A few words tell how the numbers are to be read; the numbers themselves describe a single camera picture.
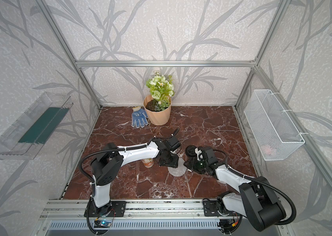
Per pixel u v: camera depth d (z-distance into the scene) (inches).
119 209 29.0
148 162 32.6
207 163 27.3
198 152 33.0
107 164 19.0
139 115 45.4
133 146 22.3
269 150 28.4
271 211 16.1
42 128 24.3
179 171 34.1
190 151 36.8
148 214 28.8
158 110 38.8
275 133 24.2
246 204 16.4
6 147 22.8
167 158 29.1
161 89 36.6
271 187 16.2
